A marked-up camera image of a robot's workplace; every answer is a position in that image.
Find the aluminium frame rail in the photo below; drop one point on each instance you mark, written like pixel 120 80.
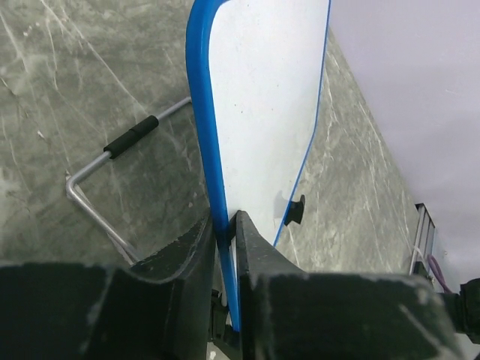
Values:
pixel 423 243

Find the blue framed whiteboard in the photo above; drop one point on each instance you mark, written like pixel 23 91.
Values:
pixel 255 71

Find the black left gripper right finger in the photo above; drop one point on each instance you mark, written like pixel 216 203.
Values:
pixel 288 313

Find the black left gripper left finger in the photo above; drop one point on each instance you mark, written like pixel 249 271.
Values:
pixel 156 309

